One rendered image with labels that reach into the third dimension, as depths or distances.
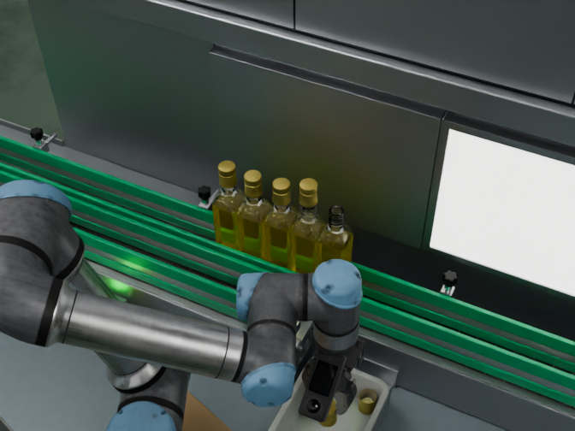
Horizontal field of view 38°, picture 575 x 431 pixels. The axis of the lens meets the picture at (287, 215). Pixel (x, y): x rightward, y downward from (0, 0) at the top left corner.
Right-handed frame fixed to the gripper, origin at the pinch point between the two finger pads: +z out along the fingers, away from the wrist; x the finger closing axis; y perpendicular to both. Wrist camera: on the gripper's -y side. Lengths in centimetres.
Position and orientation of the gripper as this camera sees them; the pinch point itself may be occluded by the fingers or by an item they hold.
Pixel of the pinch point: (328, 408)
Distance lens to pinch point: 154.4
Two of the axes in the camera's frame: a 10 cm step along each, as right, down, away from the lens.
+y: 4.5, -6.4, 6.2
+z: 0.1, 7.0, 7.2
